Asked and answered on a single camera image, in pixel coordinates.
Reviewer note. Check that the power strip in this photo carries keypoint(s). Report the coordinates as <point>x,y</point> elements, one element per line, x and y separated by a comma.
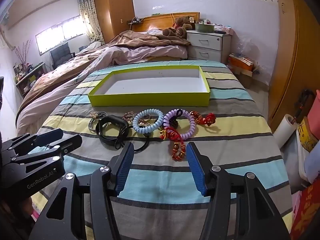
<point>136,20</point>

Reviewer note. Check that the red packet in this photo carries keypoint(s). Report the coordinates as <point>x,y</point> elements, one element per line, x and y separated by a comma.
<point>307,212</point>

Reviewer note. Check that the striped blanket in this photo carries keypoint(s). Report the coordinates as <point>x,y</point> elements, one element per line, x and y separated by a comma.
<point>155,177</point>

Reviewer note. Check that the wooden headboard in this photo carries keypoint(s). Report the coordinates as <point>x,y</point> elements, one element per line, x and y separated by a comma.
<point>155,21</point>

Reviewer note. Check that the black smart band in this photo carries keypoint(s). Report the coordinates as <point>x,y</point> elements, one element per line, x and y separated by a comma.
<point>115,120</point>

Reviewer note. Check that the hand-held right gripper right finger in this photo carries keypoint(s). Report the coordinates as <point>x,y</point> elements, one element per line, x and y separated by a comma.
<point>197,172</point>

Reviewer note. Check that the dark metal tool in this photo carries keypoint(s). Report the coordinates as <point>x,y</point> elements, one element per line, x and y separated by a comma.
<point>303,102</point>

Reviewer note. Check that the yellow box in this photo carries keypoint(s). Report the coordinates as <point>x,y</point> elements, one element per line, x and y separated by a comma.
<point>307,137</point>

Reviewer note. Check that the large wooden wardrobe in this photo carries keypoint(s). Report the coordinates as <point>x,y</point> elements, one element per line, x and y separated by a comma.
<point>287,55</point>

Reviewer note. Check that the shallow green cardboard box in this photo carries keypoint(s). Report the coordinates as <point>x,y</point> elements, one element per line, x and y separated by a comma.
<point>150,101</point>

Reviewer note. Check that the black office chair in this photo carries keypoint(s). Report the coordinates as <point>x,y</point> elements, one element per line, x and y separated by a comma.
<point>61,53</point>

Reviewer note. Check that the green basin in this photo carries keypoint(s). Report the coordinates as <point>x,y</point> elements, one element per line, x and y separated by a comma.
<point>203,28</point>

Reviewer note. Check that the brown blanket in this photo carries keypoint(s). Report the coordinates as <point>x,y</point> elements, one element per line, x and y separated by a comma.
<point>140,41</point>

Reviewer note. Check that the orange box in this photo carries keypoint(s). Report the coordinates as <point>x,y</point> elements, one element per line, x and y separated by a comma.
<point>237,65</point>

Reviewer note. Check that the dry branches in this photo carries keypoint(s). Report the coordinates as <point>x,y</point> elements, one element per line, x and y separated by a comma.
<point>23,52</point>

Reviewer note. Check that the brown teddy bear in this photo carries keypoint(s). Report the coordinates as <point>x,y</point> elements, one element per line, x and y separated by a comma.
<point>178,31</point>

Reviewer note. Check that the patterned curtain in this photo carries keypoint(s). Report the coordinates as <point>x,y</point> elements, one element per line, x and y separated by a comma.
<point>88,17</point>

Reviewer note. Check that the pink quilt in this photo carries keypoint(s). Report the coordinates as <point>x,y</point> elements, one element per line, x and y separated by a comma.
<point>62,87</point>

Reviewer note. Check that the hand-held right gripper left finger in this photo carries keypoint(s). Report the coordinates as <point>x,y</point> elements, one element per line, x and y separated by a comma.
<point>123,170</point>

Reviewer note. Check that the white drawer nightstand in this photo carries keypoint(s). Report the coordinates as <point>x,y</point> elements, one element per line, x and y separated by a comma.
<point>205,41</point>

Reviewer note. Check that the window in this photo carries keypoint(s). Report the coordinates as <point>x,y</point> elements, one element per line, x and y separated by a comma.
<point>55,35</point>

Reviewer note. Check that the pink box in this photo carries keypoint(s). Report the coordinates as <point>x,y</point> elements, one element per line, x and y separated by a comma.
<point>315,110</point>

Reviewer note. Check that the pile of small toiletries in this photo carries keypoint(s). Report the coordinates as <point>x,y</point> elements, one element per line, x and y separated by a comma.
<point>222,28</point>

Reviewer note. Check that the white paper roll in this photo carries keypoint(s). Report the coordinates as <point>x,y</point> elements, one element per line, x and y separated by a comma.
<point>283,132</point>

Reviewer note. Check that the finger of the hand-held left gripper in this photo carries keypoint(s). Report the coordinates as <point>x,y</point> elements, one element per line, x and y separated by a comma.
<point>50,133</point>
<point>70,142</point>

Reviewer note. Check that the tall narrow wooden wardrobe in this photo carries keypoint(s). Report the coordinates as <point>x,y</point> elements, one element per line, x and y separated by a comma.
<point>112,10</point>

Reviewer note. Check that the cluttered wooden shelf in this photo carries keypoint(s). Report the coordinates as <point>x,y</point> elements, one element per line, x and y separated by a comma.
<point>30,77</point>

